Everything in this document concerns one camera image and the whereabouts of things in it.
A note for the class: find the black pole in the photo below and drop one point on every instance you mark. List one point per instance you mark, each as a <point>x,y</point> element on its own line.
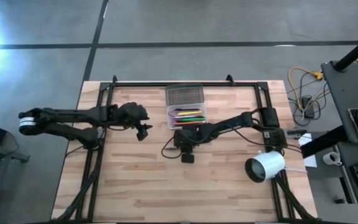
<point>356,51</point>

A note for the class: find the black aluminium table frame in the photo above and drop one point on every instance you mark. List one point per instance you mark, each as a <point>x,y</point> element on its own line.
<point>135,84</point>

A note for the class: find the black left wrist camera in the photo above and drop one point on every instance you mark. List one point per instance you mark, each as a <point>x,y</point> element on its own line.
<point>142,135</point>

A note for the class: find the green marker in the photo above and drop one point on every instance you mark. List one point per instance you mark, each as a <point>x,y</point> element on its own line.
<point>193,119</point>

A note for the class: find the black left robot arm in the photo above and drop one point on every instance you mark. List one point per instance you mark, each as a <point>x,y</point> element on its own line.
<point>67,115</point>

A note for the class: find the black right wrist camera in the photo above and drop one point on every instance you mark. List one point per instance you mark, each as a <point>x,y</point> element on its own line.
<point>187,158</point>

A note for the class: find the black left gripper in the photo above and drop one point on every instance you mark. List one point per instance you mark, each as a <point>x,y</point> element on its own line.
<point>132,113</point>

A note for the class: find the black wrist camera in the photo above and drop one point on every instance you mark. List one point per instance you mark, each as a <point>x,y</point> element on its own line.
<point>187,158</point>
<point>142,135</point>

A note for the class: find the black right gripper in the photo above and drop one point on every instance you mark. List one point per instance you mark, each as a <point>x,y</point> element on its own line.
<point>186,138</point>

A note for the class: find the coloured pens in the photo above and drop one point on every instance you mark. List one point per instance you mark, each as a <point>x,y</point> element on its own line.
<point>172,116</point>

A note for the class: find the black power adapter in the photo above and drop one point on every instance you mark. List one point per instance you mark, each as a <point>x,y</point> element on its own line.
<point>308,107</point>

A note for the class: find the yellow marker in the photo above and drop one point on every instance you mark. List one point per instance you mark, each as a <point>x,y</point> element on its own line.
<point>190,113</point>

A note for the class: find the translucent plastic supply box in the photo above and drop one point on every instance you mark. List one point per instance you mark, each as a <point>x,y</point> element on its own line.
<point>204,123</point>

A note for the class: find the white mug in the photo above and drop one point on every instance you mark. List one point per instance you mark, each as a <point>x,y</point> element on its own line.
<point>331,158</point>

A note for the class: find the white paper sheet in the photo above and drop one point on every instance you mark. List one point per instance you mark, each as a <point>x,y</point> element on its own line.
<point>310,160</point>

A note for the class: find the orange pencil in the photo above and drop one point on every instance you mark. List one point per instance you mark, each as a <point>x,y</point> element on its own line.
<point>188,123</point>

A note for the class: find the black support bar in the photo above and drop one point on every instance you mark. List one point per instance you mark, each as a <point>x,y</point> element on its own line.
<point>322,141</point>

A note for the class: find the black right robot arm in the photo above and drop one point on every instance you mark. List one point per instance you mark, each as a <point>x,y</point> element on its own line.
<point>228,123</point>

